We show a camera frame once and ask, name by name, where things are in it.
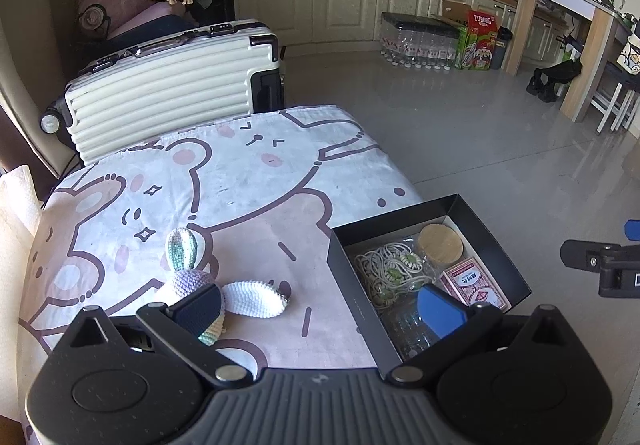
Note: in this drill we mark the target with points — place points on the red printed carton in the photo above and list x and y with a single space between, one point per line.
482 20

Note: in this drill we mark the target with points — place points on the printed bear blanket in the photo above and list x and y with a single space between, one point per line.
240 205

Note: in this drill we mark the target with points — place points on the round wooden lid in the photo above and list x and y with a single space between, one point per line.
441 245

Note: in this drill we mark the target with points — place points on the dark blue cushion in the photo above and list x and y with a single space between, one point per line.
150 27

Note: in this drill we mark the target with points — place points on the white ribbed suitcase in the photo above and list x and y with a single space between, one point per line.
160 100

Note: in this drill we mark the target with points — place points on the wooden bar table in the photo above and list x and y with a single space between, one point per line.
585 50

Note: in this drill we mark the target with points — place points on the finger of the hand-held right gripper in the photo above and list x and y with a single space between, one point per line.
580 255
633 230

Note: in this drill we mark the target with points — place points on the black cardboard box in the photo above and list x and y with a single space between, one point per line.
360 285

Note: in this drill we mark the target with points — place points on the pack of water bottles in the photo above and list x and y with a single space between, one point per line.
415 45

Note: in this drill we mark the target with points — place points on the pastel crochet bunny toy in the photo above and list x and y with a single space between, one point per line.
255 297

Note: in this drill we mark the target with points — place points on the red playing card box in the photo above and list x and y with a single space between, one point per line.
467 277

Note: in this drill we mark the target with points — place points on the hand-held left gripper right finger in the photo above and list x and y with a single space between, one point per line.
440 312

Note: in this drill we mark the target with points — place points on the cream kitchen cabinet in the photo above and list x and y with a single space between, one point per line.
345 5

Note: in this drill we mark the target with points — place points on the black trash bin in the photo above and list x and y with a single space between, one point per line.
503 47

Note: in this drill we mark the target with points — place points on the white stool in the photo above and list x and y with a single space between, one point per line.
617 100

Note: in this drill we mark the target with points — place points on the brown cardboard box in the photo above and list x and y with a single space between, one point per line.
455 12

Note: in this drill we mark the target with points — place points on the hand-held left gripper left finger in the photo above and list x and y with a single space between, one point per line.
200 310

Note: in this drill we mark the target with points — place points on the green printed carton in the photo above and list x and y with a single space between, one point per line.
475 50

